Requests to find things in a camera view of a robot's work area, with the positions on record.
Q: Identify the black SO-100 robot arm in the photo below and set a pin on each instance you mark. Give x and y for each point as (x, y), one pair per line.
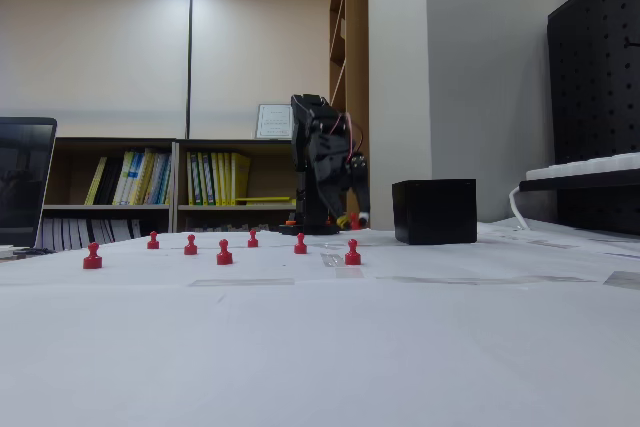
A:
(302, 172)

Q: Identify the black square bin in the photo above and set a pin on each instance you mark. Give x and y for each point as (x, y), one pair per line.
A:
(435, 212)

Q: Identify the flat lying yellow book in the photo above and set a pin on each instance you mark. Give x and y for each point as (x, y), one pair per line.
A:
(265, 199)

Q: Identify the framed white notice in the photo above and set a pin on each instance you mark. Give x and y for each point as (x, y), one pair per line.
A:
(272, 122)

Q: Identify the wide yellow binder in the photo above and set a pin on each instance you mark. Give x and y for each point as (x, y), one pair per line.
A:
(241, 179)

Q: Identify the narrow yellow binder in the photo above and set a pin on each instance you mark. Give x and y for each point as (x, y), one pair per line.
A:
(215, 179)
(192, 179)
(226, 179)
(203, 179)

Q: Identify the low wooden bookshelf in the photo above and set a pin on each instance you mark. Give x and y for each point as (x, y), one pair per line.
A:
(225, 142)
(115, 141)

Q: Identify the tall wooden bookshelf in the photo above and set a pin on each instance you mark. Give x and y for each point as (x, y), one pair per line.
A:
(357, 47)

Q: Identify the white paper table cover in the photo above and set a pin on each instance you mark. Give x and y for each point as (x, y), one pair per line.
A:
(300, 347)

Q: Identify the light blue white book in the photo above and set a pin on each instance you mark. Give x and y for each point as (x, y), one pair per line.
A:
(161, 179)

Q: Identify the thin black vertical pole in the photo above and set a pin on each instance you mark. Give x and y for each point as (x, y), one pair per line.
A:
(190, 47)

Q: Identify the white yellow book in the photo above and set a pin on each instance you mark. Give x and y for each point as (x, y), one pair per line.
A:
(124, 177)

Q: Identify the white binder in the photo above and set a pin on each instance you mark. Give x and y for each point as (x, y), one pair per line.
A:
(75, 233)
(120, 229)
(49, 234)

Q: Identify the black book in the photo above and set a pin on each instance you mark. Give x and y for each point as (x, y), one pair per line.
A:
(109, 182)

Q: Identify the white power strip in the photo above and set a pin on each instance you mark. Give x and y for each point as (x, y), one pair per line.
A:
(590, 164)

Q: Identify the slim yellow book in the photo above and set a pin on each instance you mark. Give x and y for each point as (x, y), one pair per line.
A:
(96, 181)

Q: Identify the black pegboard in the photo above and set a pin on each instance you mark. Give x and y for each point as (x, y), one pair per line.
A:
(595, 97)

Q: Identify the black laptop screen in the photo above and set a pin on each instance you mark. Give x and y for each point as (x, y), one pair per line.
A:
(25, 182)

